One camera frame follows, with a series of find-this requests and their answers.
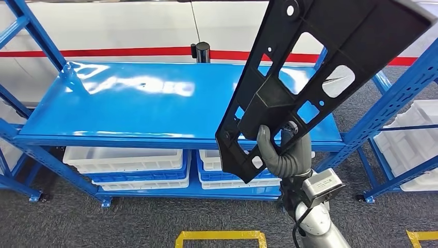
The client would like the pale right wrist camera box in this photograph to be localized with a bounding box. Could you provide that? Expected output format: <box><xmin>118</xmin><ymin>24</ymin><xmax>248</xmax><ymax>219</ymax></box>
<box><xmin>302</xmin><ymin>168</ymin><xmax>346</xmax><ymax>209</ymax></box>

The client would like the blue plastic bin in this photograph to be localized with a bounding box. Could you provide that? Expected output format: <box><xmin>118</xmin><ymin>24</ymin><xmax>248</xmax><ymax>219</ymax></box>
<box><xmin>85</xmin><ymin>150</ymin><xmax>191</xmax><ymax>184</ymax></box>
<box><xmin>196</xmin><ymin>152</ymin><xmax>285</xmax><ymax>182</ymax></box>

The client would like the black stanchion post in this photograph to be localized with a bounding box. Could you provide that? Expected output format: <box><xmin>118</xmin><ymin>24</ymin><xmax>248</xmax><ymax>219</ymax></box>
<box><xmin>190</xmin><ymin>41</ymin><xmax>211</xmax><ymax>65</ymax></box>

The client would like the black plastic plate frame part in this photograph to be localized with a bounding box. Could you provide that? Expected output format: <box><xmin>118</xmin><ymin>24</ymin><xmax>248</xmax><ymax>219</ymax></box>
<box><xmin>214</xmin><ymin>0</ymin><xmax>438</xmax><ymax>184</ymax></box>

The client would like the white car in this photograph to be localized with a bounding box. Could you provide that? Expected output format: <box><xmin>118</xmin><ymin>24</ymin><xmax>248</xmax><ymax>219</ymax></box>
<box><xmin>0</xmin><ymin>0</ymin><xmax>438</xmax><ymax>107</ymax></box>

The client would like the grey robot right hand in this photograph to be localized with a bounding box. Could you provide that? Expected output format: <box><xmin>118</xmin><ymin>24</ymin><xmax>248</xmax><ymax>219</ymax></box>
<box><xmin>256</xmin><ymin>121</ymin><xmax>314</xmax><ymax>179</ymax></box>

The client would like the red barrier belt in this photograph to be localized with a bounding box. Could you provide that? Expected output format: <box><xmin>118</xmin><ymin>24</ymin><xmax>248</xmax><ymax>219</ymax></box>
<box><xmin>0</xmin><ymin>46</ymin><xmax>419</xmax><ymax>67</ymax></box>

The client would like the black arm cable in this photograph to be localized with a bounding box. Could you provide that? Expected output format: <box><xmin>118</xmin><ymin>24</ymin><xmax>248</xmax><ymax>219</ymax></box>
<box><xmin>291</xmin><ymin>217</ymin><xmax>309</xmax><ymax>248</ymax></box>

